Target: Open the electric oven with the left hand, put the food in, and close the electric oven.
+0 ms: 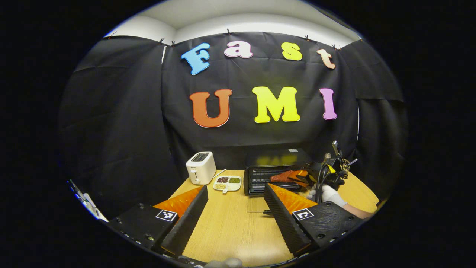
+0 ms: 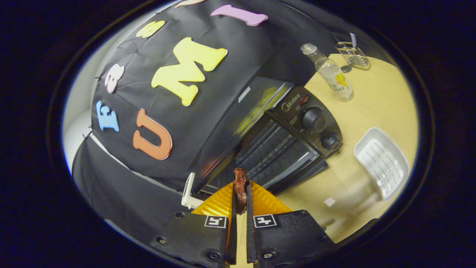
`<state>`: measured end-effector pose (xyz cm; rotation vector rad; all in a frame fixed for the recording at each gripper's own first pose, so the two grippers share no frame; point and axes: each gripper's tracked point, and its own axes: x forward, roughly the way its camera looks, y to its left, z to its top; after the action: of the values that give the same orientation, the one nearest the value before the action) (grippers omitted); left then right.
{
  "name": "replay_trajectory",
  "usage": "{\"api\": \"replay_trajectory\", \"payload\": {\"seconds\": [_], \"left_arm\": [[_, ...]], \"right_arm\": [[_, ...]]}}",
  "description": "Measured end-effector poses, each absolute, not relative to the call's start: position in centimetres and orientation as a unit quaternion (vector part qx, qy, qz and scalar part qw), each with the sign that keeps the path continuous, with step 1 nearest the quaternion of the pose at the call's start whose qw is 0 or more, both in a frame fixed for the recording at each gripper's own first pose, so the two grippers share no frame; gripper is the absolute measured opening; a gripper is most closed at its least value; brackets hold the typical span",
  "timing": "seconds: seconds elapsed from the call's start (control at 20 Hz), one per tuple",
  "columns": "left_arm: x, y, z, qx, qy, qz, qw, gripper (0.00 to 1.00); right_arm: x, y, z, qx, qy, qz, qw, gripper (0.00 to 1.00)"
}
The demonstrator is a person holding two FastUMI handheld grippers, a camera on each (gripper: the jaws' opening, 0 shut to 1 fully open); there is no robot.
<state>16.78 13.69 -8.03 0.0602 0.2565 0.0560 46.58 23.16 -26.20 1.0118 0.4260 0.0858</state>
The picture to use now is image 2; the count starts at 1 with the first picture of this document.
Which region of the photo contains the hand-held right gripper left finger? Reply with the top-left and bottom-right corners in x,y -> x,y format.
149,182 -> 238,267

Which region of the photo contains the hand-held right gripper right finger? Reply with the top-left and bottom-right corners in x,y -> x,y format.
245,181 -> 337,266

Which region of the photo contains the brown meat slice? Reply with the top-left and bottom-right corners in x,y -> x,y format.
234,168 -> 248,215

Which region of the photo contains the black electric oven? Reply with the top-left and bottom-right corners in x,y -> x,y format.
190,76 -> 343,201

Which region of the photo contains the white toaster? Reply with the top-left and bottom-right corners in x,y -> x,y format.
181,172 -> 203,210

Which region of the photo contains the white rectangular plastic tray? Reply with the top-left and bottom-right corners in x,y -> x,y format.
353,127 -> 410,202

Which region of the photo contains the clear bottle with yellow label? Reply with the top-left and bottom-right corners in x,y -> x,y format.
300,43 -> 354,103

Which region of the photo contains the metal mesh holder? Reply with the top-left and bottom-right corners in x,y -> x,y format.
335,41 -> 372,71

